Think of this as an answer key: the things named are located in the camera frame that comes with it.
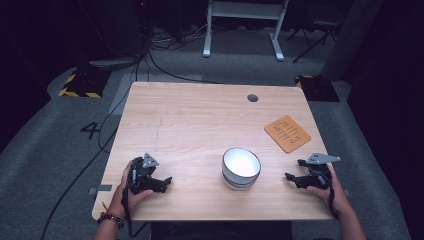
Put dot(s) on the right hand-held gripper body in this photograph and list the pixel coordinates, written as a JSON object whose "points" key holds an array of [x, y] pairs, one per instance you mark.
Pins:
{"points": [[320, 173]]}

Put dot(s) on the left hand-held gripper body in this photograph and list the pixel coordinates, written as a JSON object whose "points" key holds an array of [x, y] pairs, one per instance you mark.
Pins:
{"points": [[141, 173]]}

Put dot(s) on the person's right hand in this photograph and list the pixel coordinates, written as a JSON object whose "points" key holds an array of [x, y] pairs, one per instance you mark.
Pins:
{"points": [[338, 196]]}

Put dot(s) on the person's left hand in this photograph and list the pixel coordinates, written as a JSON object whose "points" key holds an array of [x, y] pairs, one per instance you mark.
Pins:
{"points": [[120, 201]]}

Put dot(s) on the orange square coaster mat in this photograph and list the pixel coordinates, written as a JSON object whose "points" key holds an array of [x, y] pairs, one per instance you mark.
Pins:
{"points": [[289, 140]]}

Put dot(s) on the grey tape piece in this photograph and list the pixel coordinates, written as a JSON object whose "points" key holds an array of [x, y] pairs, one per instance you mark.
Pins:
{"points": [[100, 189]]}

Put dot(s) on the person's dark clothing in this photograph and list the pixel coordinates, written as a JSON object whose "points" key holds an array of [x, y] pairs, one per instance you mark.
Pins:
{"points": [[220, 230]]}

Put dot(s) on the black tripod stand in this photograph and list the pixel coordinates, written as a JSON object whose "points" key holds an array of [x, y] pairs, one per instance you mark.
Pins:
{"points": [[313, 40]]}

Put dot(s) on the grey curtain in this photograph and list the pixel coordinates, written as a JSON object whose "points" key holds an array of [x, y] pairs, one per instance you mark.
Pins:
{"points": [[353, 36]]}

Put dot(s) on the black base plate yellow stripes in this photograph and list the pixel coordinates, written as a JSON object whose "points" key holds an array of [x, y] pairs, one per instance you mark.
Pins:
{"points": [[318, 88], [85, 85]]}

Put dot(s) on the white desk frame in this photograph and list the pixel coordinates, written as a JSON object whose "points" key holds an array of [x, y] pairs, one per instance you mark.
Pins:
{"points": [[245, 10]]}

